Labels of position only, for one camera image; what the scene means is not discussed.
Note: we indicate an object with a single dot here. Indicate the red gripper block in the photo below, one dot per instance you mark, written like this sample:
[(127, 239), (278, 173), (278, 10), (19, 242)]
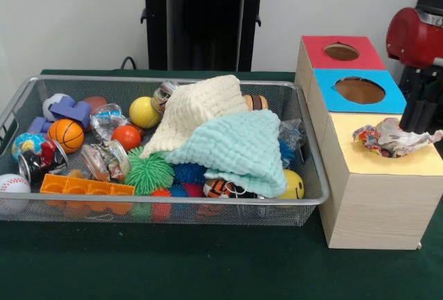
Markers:
[(412, 40)]

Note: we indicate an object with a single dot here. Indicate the multicoloured frayed cloth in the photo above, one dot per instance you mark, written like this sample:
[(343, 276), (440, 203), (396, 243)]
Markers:
[(391, 137)]

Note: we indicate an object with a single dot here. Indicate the light blue muslin cloth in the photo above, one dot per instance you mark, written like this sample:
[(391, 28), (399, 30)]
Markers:
[(242, 144)]

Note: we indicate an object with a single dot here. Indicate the cream knitted cloth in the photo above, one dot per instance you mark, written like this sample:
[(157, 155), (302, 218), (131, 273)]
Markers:
[(197, 106)]

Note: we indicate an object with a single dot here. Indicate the wooden box with three holes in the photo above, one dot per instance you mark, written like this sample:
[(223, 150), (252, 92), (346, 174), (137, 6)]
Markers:
[(380, 210)]

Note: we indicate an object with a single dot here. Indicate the yellow smiley ball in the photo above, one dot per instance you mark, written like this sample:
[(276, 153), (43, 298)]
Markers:
[(296, 184)]

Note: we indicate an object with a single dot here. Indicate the plain yellow ball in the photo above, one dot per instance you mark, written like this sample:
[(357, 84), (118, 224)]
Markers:
[(145, 113)]

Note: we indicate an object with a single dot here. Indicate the green spiky ball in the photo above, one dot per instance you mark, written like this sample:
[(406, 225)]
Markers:
[(149, 172)]

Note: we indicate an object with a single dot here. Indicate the red rubber ball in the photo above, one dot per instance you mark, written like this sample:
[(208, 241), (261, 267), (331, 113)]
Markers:
[(126, 138)]

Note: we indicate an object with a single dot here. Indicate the orange plastic tray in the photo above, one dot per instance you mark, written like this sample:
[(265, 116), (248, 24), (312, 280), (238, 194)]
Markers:
[(86, 187)]

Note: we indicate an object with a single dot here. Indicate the orange basketball toy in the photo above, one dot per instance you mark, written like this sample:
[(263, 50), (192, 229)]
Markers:
[(65, 135)]

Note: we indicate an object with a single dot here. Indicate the globe print ball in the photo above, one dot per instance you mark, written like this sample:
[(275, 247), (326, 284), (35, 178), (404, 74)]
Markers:
[(26, 144)]

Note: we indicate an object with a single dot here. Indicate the white baseball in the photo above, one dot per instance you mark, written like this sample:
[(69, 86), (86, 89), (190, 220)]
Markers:
[(14, 184)]

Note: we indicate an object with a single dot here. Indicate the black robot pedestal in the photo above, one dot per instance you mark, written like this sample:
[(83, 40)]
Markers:
[(207, 19)]

